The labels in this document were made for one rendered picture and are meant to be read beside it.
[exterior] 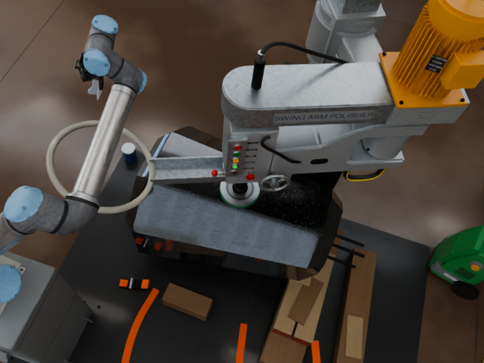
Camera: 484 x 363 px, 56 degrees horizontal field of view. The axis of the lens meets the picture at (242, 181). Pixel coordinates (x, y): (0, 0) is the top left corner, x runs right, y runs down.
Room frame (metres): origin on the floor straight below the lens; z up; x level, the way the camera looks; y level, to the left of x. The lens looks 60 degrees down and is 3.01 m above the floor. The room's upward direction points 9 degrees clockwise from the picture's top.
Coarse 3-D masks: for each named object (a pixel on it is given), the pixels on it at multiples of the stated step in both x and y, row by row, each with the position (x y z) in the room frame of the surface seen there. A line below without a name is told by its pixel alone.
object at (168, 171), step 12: (204, 156) 1.18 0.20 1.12; (216, 156) 1.19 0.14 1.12; (156, 168) 1.09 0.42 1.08; (168, 168) 1.10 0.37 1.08; (180, 168) 1.12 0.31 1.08; (192, 168) 1.13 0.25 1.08; (204, 168) 1.14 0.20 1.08; (216, 168) 1.15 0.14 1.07; (156, 180) 1.01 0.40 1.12; (168, 180) 1.02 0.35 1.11; (180, 180) 1.03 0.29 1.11; (192, 180) 1.05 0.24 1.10; (204, 180) 1.06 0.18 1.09; (216, 180) 1.08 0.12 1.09
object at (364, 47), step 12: (312, 24) 1.90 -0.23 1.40; (324, 24) 1.83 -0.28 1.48; (312, 36) 1.87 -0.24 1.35; (324, 36) 1.80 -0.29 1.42; (336, 36) 1.78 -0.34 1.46; (348, 36) 1.77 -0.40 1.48; (360, 36) 1.79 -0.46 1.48; (372, 36) 1.80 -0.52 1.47; (312, 48) 1.84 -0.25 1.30; (324, 48) 1.79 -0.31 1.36; (336, 48) 1.77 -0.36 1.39; (348, 48) 1.70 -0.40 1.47; (360, 48) 1.71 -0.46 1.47; (372, 48) 1.72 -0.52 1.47; (348, 60) 1.65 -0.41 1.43; (360, 60) 1.62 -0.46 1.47; (372, 60) 1.64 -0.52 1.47
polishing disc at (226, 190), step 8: (224, 184) 1.17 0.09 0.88; (232, 184) 1.18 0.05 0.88; (248, 184) 1.20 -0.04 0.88; (256, 184) 1.21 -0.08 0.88; (224, 192) 1.13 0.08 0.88; (232, 192) 1.13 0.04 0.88; (248, 192) 1.15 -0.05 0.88; (256, 192) 1.16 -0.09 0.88; (232, 200) 1.09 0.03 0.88; (240, 200) 1.10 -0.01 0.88; (248, 200) 1.10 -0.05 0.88
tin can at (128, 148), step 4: (124, 144) 1.78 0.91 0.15; (128, 144) 1.79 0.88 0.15; (132, 144) 1.79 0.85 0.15; (124, 148) 1.74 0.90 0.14; (128, 148) 1.75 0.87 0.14; (132, 148) 1.75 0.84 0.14; (124, 152) 1.71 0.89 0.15; (128, 152) 1.72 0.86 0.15; (132, 152) 1.72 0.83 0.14; (124, 156) 1.71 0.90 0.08; (128, 156) 1.71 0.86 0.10; (132, 156) 1.72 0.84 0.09; (136, 156) 1.75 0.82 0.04; (128, 160) 1.71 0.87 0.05; (132, 160) 1.71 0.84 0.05
